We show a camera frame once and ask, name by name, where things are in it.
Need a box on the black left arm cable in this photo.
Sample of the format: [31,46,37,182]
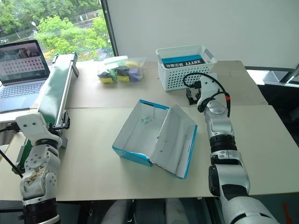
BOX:
[0,125,24,179]

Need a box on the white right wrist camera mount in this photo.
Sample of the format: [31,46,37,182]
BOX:
[197,75,223,108]

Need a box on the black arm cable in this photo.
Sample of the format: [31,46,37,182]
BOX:
[0,125,24,179]
[183,72,232,117]

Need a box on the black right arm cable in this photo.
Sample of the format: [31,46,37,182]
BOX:
[183,72,232,117]

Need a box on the blue white box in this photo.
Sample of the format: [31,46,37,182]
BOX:
[112,99,198,180]

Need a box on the dark side desk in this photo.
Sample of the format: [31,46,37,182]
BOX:
[244,65,299,122]

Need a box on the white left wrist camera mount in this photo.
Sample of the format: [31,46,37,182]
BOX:
[15,112,57,142]

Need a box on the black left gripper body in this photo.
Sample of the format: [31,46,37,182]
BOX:
[46,122,62,140]

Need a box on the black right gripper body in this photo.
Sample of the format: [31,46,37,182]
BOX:
[192,81,202,96]

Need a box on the purple block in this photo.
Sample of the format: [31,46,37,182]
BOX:
[128,67,143,82]

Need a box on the green conveyor belt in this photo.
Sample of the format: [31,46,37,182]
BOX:
[15,52,80,173]

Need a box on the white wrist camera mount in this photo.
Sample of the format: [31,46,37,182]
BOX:
[197,75,223,108]
[15,112,57,142]

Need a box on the open grey laptop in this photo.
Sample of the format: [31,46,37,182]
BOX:
[0,39,51,114]

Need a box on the black window frame post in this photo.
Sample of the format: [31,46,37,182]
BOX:
[101,0,119,57]

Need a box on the white perforated plastic basket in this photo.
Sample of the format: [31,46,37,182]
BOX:
[155,44,218,92]

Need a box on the blue packet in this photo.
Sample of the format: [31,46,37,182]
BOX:
[161,54,207,70]

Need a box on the clear plastic bag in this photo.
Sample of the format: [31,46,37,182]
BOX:
[96,55,147,86]

